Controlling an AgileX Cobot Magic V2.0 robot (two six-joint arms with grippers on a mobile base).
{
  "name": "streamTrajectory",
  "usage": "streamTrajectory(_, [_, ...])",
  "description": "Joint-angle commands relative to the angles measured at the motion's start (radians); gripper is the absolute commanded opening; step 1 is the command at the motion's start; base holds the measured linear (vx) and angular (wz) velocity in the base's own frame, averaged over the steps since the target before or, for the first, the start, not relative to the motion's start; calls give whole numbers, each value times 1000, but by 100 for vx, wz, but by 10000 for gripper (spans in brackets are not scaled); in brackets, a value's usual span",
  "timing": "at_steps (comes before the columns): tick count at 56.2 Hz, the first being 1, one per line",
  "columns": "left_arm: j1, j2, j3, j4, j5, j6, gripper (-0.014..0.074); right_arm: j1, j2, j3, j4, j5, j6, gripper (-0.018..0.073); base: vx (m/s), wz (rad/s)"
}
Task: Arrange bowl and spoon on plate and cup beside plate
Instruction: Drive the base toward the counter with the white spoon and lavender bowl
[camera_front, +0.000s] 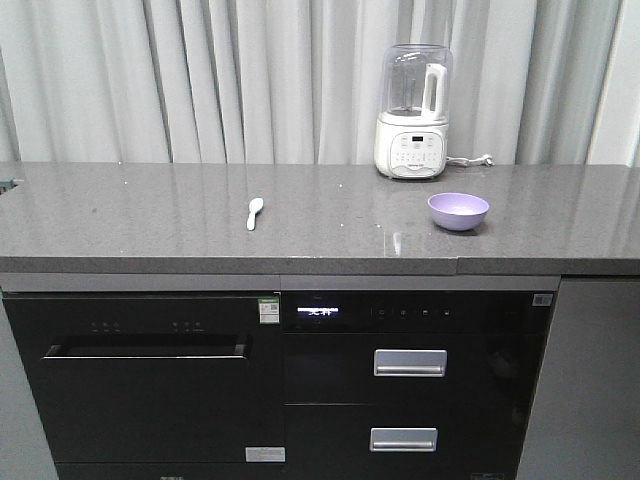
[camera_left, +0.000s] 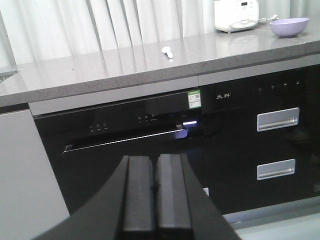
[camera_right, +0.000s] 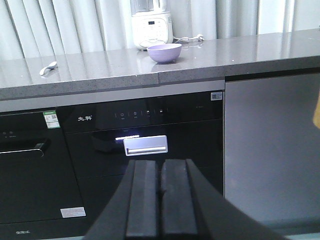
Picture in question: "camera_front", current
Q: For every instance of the light blue plastic spoon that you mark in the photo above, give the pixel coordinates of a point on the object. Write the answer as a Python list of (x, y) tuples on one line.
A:
[(254, 208)]

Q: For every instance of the purple plastic bowl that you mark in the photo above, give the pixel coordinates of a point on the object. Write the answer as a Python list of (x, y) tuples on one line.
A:
[(457, 211)]

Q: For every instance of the white blender with clear jar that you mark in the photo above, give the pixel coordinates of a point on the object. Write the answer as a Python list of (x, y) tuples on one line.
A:
[(413, 116)]

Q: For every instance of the grey pleated curtain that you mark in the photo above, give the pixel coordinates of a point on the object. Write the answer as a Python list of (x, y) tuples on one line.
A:
[(532, 82)]

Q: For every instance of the black drawer appliance with display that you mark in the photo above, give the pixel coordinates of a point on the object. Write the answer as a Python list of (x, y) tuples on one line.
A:
[(495, 342)]

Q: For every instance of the black built-in dishwasher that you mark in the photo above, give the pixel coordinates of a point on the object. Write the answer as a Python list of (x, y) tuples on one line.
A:
[(183, 385)]

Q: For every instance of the silver upper drawer handle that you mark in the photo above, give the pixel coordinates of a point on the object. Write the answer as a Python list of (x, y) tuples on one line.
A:
[(410, 363)]

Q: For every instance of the silver drawer handle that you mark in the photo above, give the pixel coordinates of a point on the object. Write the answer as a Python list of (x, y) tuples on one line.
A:
[(403, 439), (410, 363)]

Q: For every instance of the silver lower drawer handle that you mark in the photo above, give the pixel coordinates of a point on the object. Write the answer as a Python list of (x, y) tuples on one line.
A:
[(403, 439)]

